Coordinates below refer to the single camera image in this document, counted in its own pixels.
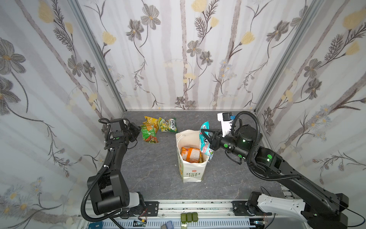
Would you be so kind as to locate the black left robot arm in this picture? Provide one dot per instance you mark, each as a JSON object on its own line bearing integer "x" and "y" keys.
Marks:
{"x": 108, "y": 196}

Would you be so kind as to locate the white paper shopping bag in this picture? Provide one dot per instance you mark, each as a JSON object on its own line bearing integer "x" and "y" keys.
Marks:
{"x": 190, "y": 172}

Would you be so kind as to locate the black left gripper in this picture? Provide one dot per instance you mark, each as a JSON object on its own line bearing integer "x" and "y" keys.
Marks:
{"x": 133, "y": 131}

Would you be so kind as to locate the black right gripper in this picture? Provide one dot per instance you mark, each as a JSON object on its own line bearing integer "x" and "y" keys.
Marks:
{"x": 214, "y": 140}

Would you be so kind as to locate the green orange snack bag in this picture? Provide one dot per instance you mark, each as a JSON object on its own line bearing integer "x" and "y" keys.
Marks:
{"x": 149, "y": 133}

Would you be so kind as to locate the blue object at bottom edge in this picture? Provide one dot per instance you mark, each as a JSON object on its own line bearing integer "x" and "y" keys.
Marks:
{"x": 95, "y": 225}

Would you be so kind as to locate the green block on rail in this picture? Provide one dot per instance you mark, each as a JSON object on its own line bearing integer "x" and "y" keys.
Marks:
{"x": 189, "y": 217}

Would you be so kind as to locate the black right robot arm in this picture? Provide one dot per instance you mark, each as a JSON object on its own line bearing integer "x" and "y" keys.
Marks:
{"x": 317, "y": 207}

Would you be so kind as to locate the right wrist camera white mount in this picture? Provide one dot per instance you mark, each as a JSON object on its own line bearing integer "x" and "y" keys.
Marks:
{"x": 226, "y": 119}

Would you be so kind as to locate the green Fox's candy bag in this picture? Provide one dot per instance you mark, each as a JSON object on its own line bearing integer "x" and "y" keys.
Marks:
{"x": 168, "y": 125}

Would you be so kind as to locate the teal candy snack bag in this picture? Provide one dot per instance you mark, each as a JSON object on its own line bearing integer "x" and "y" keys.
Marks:
{"x": 204, "y": 144}

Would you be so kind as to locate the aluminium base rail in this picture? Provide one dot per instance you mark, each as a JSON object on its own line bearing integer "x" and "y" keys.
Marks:
{"x": 212, "y": 214}

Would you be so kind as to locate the yellow chips snack bag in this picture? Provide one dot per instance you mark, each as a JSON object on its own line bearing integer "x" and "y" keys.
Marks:
{"x": 152, "y": 121}

